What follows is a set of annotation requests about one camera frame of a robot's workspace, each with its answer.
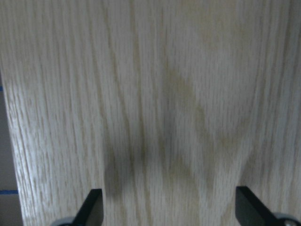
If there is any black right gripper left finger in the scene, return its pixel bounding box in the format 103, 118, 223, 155
71, 189, 104, 226

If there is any light wooden drawer cabinet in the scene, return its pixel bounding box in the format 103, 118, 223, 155
0, 0, 301, 226

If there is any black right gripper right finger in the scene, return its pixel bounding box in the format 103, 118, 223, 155
235, 186, 285, 226

